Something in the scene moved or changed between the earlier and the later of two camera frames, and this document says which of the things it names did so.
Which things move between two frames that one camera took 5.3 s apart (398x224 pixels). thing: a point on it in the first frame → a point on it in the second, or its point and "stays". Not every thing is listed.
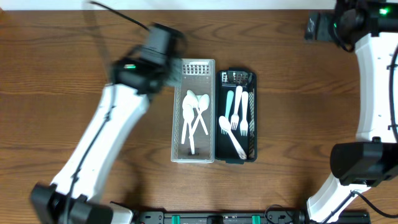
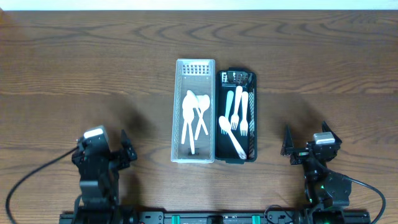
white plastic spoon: x=188 y=113 stays
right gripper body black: x=328 y=27 → x=300 y=155
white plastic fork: x=229 y=101 stays
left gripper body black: x=174 y=70 → x=119 y=162
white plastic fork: x=244 y=124 stays
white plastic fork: x=235 y=117 stays
